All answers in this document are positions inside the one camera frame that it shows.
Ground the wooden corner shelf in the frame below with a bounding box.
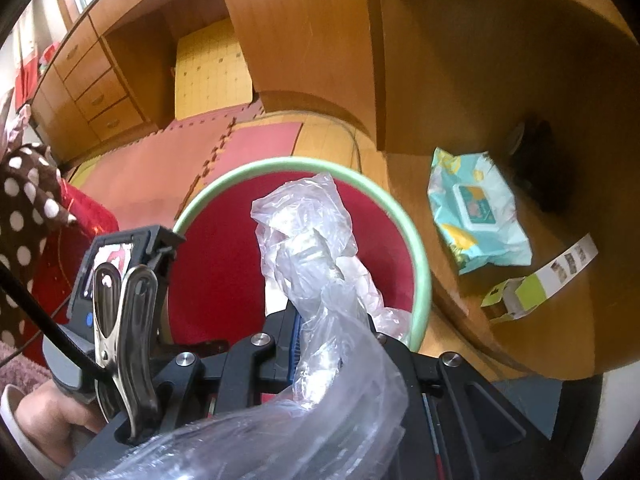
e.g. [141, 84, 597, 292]
[375, 0, 640, 381]

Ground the single pink foam tile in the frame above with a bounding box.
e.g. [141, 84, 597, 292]
[212, 121, 305, 181]

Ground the yellow grid mat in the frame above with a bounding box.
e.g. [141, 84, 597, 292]
[172, 17, 256, 121]

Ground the person's foot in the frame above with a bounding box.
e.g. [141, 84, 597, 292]
[15, 382, 106, 466]

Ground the pink floral cloth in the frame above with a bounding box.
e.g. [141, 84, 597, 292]
[0, 87, 33, 151]

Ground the wooden drawer desk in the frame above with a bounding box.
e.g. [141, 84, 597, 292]
[30, 0, 236, 161]

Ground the clear plastic bag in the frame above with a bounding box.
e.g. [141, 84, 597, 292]
[65, 172, 416, 480]

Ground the red bucket with green rim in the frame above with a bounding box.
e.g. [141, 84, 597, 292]
[167, 156, 432, 356]

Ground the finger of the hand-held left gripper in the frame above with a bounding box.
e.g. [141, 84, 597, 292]
[159, 340, 228, 358]

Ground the large pink foam mat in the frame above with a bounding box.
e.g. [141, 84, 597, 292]
[67, 100, 266, 233]

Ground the blue floor mat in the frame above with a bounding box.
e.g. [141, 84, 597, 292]
[490, 372, 571, 461]

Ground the black dark object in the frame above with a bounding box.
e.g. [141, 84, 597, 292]
[505, 117, 571, 213]

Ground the white slipper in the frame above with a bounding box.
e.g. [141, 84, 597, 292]
[0, 384, 63, 480]

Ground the white and green carton box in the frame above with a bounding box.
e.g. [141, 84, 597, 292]
[481, 234, 599, 322]

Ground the red cloth with gold stars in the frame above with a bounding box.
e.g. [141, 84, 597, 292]
[30, 180, 121, 326]

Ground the metal spring clip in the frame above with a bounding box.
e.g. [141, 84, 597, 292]
[94, 262, 162, 446]

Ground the red paper item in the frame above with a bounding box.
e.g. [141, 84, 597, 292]
[15, 45, 56, 106]

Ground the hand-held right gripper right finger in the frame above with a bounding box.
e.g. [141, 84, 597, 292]
[370, 312, 583, 480]

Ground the brown polka-dot cloth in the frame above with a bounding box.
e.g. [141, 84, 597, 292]
[0, 142, 76, 346]

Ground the light blue wet wipes pack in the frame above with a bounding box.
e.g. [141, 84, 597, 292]
[427, 147, 532, 276]

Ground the black cable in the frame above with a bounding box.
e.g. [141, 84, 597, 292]
[0, 265, 108, 381]

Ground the wooden wardrobe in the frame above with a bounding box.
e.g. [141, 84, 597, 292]
[214, 0, 391, 153]

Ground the fluffy grey rug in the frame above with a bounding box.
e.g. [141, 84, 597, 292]
[0, 340, 56, 391]

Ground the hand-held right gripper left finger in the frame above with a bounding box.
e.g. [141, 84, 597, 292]
[150, 310, 306, 431]

